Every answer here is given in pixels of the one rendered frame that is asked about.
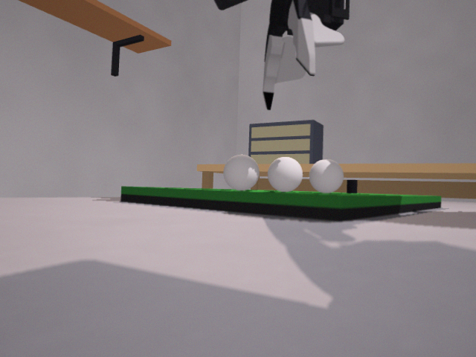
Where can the white ball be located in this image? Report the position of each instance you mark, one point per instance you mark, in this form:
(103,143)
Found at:
(241,172)
(326,176)
(285,174)

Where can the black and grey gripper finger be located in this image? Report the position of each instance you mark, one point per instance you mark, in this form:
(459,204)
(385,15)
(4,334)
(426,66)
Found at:
(305,37)
(280,64)

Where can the green turf mat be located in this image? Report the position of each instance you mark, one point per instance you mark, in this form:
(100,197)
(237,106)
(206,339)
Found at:
(338,207)

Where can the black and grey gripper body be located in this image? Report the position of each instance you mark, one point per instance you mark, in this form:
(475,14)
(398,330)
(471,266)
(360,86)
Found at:
(328,11)

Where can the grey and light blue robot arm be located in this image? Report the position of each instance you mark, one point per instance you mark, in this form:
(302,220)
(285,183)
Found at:
(224,4)

